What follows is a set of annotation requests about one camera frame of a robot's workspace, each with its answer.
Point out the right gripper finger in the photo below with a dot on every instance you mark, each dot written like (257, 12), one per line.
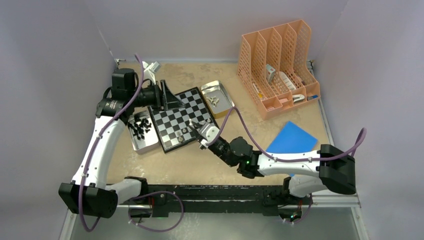
(202, 123)
(195, 126)

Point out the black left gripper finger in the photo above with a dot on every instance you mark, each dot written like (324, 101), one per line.
(154, 109)
(168, 100)

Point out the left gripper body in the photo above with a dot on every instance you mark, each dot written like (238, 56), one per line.
(149, 96)

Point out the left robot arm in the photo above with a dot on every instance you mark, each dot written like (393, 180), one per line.
(88, 192)

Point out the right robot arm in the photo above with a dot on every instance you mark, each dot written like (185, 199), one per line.
(328, 168)

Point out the yellow tray of white pieces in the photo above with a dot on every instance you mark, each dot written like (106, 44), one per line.
(217, 98)

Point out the silver tray of black pieces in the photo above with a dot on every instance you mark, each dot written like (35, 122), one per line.
(143, 134)

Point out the black and white chessboard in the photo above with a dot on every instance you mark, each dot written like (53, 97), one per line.
(167, 123)

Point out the black base bar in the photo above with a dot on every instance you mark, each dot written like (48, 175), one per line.
(267, 200)

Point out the blue flat sheet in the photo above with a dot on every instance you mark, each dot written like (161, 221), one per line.
(289, 144)

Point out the orange file organizer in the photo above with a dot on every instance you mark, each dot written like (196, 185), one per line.
(273, 66)

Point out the white stapler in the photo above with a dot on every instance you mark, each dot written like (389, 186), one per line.
(298, 98)

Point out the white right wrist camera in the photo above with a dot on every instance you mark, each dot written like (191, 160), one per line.
(208, 132)

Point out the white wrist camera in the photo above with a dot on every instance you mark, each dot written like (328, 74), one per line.
(150, 70)
(208, 132)

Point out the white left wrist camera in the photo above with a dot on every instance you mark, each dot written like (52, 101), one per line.
(150, 70)

